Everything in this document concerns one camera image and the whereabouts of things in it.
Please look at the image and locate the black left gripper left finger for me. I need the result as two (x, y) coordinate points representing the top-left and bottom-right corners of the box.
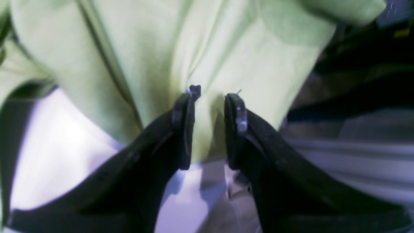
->
(7, 85), (201, 233)

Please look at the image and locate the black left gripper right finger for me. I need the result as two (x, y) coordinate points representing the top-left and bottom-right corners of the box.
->
(224, 94), (413, 233)

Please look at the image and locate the green t-shirt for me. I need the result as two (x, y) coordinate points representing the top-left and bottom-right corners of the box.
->
(1, 0), (386, 162)

